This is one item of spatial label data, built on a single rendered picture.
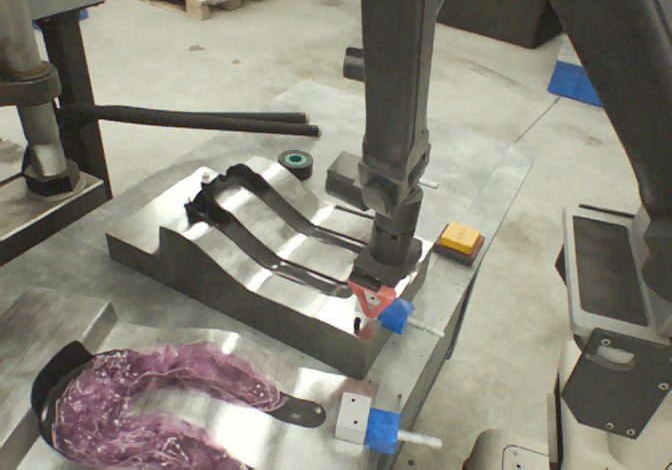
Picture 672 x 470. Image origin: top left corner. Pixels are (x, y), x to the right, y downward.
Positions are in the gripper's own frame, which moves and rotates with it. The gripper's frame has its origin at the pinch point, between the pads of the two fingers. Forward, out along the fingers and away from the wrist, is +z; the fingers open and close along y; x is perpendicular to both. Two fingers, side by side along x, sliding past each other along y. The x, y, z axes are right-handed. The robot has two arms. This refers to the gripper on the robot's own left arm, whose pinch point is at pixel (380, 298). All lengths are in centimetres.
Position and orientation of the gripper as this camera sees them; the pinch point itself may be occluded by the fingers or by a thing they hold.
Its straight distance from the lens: 85.4
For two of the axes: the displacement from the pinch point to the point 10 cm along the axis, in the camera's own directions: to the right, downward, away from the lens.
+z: -0.9, 7.9, 6.1
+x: 8.7, 3.6, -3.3
